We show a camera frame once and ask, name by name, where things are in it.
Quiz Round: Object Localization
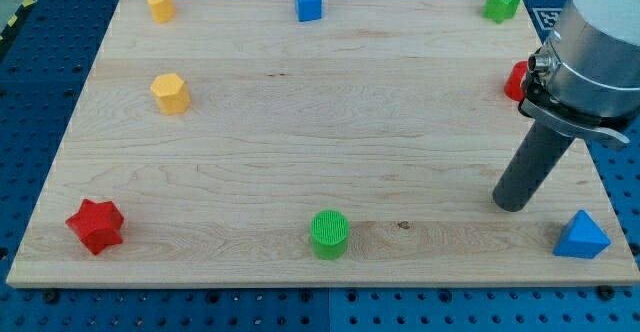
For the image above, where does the yellow heart block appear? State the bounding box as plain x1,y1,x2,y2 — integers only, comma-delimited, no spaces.
146,0,175,23

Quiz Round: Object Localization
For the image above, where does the blue cube block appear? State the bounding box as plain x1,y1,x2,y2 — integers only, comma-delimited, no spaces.
295,0,323,22

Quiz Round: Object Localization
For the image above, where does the yellow hexagon block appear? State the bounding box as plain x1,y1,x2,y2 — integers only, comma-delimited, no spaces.
150,73,191,115

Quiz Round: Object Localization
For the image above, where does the red cylinder block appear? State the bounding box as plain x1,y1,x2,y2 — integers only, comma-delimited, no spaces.
503,61,528,102

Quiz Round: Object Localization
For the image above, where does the blue triangle block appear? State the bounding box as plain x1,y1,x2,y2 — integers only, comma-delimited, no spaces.
553,210,611,259

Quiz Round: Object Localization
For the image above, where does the green star block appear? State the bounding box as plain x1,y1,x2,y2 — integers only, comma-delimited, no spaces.
482,0,521,23

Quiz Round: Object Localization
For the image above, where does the yellow black hazard tape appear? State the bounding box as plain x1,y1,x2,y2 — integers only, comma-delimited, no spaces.
1,0,38,44

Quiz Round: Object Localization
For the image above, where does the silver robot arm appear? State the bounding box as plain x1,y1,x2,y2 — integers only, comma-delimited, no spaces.
519,0,639,150

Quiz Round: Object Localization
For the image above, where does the red star block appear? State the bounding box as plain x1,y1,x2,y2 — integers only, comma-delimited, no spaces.
65,199,124,255

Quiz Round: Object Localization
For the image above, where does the green cylinder block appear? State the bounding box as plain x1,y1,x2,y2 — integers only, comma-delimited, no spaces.
310,210,350,260

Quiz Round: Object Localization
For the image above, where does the light wooden board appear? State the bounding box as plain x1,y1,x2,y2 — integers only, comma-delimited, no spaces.
7,0,639,288

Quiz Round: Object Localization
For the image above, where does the black white fiducial tag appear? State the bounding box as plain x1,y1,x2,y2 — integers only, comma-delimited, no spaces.
530,7,562,40

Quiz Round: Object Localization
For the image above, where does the dark grey cylindrical pointer tool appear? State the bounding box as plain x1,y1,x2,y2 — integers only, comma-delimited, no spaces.
492,122,574,212

